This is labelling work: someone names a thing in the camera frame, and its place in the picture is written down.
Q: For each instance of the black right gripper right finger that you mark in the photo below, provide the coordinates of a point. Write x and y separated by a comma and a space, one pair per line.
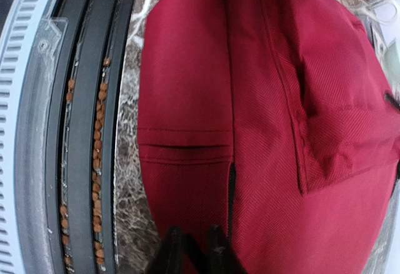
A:
221, 257

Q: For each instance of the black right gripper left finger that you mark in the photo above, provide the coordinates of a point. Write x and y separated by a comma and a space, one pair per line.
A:
169, 257

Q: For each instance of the red student backpack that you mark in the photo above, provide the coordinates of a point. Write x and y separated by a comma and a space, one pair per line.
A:
272, 119

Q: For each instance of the square floral ceramic plate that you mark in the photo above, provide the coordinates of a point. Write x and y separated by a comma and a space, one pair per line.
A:
387, 54

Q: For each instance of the grey slotted cable duct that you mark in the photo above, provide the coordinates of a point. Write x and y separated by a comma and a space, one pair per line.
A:
17, 40

